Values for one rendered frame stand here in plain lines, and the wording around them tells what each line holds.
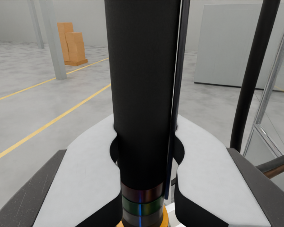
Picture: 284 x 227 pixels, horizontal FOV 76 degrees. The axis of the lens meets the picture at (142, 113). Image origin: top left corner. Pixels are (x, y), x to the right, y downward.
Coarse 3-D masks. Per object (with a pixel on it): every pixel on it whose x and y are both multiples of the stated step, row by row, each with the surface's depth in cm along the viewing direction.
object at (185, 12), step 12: (180, 24) 8; (180, 36) 8; (180, 48) 8; (180, 60) 8; (180, 72) 8; (180, 84) 9; (168, 156) 11; (168, 168) 11; (168, 180) 12; (168, 192) 12
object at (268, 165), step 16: (272, 0) 11; (272, 16) 11; (256, 32) 12; (256, 48) 12; (256, 64) 13; (256, 80) 13; (240, 96) 14; (240, 112) 15; (240, 128) 15; (240, 144) 16; (272, 160) 23
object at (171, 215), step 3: (174, 210) 18; (168, 213) 18; (171, 213) 18; (174, 213) 18; (168, 216) 17; (171, 216) 17; (174, 216) 17; (171, 219) 17; (174, 219) 17; (177, 219) 17; (171, 222) 17; (174, 222) 17; (177, 222) 17; (168, 225) 17; (171, 225) 17; (174, 225) 17; (177, 225) 17
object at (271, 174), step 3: (282, 165) 24; (273, 168) 23; (276, 168) 23; (279, 168) 24; (282, 168) 24; (267, 171) 23; (270, 171) 23; (273, 171) 23; (276, 171) 23; (279, 171) 23; (282, 171) 24; (264, 174) 22; (267, 174) 23; (270, 174) 23; (273, 174) 23; (276, 174) 23; (270, 177) 23
